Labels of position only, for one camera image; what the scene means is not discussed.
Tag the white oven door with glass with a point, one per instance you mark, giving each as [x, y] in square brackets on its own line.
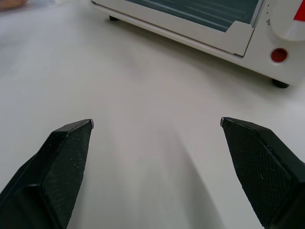
[190, 23]

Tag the red indicator light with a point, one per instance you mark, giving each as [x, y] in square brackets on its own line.
[278, 55]

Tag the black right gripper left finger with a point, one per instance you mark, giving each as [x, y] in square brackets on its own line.
[57, 176]

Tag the white toaster oven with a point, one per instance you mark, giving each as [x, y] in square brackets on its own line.
[262, 47]

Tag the white oven timer knob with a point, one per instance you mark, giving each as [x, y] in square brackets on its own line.
[289, 20]

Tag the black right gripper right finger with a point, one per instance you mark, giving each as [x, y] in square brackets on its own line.
[262, 171]

